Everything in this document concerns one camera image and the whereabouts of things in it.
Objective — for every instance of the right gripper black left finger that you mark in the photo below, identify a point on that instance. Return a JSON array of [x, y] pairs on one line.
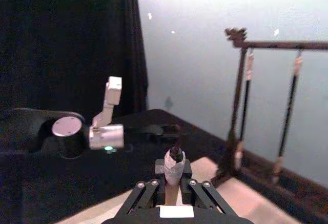
[[143, 195]]

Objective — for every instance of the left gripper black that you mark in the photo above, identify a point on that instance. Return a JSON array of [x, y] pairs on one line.
[[147, 131]]

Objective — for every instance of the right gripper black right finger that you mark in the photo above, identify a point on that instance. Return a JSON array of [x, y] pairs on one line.
[[202, 195]]

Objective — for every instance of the brush with white taped end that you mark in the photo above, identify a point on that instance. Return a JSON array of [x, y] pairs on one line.
[[174, 168]]

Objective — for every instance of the shallow brown cardboard tray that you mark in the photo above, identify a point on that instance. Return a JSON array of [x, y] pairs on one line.
[[251, 203]]

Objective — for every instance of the black table cloth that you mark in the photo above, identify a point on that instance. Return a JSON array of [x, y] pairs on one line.
[[77, 180]]

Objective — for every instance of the dark brush rack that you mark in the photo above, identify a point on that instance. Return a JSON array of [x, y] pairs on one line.
[[237, 93]]

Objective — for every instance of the hanging black brush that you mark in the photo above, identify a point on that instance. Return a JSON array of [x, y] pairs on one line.
[[288, 111], [246, 106]]

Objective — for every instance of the black curtain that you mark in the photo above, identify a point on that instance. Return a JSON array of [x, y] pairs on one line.
[[64, 42]]

